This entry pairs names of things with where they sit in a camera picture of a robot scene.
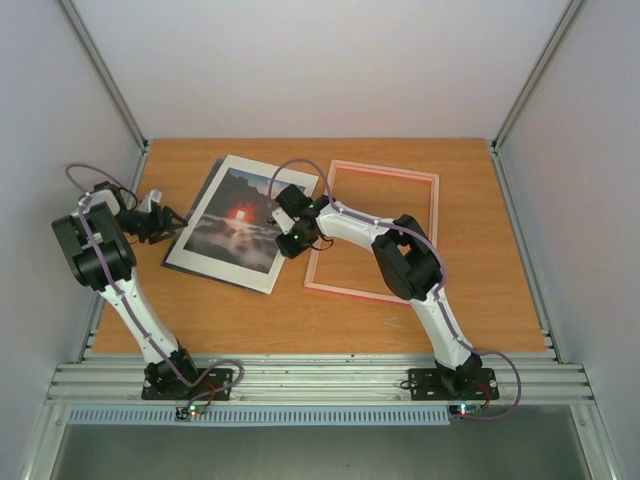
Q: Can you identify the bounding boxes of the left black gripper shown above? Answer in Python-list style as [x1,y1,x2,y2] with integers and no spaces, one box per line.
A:
[118,204,191,243]

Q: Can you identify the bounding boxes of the dark backing sheet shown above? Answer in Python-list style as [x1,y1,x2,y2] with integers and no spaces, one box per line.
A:
[160,158,276,297]

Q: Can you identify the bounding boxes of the sunset landscape photo white border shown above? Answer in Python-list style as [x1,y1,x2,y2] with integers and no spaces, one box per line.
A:
[165,154,320,293]

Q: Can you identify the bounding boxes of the pink wooden picture frame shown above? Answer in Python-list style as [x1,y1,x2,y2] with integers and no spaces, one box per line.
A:
[304,160,439,304]

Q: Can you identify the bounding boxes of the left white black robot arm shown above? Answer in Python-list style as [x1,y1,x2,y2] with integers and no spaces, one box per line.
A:
[52,182,202,398]

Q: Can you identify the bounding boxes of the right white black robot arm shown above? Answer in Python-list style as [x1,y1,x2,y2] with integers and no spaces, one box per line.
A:
[272,185,482,398]

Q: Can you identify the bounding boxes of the left small circuit board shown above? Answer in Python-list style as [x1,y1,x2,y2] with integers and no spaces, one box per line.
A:
[174,405,208,421]

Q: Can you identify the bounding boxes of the small circuit board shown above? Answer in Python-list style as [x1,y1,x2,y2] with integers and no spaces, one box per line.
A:
[449,404,483,419]
[174,405,208,421]

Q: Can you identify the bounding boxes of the right small circuit board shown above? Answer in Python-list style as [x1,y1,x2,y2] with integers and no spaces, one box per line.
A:
[449,404,483,419]

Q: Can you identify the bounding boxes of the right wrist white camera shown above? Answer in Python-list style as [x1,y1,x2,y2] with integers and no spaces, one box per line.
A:
[271,207,295,234]

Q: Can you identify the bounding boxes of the wrist white camera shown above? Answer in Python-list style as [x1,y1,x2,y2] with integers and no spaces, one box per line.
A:
[138,189,162,213]
[271,207,295,234]

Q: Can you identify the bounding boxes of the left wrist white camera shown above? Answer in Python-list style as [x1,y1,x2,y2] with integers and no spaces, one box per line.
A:
[138,189,162,213]

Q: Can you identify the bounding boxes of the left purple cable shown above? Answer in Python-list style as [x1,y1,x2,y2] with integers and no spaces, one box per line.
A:
[65,162,246,404]

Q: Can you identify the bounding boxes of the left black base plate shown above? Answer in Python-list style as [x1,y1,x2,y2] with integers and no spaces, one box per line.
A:
[141,362,234,401]

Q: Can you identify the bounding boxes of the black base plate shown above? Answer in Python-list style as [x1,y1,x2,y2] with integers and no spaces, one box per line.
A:
[401,368,500,401]
[141,362,234,401]

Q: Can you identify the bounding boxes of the aluminium front rail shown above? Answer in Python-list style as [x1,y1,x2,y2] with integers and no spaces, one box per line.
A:
[46,351,595,405]

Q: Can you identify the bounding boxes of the grey slotted cable duct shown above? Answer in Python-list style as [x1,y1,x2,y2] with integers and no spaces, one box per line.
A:
[68,405,450,427]

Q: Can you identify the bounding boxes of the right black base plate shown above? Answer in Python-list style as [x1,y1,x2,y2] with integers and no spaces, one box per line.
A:
[401,368,500,401]

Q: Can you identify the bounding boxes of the right aluminium corner post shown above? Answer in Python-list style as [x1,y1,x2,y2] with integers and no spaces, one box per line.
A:
[490,0,587,151]

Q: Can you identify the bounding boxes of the aluminium corner post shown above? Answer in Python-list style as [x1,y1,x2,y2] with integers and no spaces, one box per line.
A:
[490,0,587,151]
[56,0,148,151]

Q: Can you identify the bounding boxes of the left aluminium corner post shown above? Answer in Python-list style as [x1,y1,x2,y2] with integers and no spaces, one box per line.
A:
[56,0,148,151]

